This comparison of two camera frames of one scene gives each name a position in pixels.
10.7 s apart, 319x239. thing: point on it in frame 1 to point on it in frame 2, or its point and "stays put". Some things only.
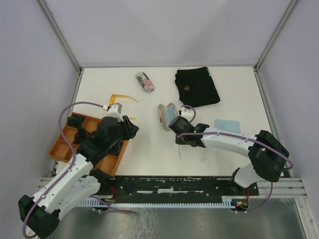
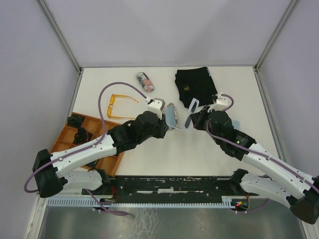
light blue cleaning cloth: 170,114 stays put
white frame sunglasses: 187,152 to 193,108
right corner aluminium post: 256,67 stays put
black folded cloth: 196,87 stays put
